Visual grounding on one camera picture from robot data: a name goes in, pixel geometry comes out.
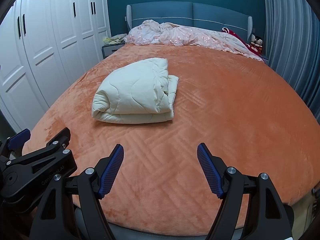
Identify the blue-grey pleated curtain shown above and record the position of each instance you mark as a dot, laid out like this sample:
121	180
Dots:
291	44

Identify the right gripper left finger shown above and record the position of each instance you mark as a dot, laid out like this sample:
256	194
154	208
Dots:
55	215

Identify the yellowish cloth on nightstand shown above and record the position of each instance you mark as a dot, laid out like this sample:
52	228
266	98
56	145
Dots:
114	40

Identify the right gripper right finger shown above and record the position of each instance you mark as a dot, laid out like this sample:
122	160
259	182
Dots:
266	216

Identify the blue upholstered headboard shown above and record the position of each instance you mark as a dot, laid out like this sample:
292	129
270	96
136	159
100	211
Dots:
190	14

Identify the pink floral crumpled duvet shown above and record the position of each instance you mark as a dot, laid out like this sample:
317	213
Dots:
152	32

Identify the white quilt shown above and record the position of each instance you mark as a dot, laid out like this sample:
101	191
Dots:
142	92

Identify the white panelled wardrobe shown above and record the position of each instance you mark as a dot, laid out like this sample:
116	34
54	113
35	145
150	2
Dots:
46	45

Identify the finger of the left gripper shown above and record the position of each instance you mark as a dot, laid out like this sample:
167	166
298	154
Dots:
58	139
14	145

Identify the right nightstand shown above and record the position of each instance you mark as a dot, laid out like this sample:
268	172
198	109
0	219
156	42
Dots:
265	59

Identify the dark grey left nightstand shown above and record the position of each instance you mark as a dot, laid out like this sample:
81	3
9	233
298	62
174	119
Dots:
109	49

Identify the plush dolls on nightstand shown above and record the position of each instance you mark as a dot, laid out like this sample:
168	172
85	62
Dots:
256	43

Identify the red pillow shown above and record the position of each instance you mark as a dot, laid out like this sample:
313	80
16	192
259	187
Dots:
226	30

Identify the orange plush bed cover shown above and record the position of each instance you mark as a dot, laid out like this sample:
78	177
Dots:
239	107

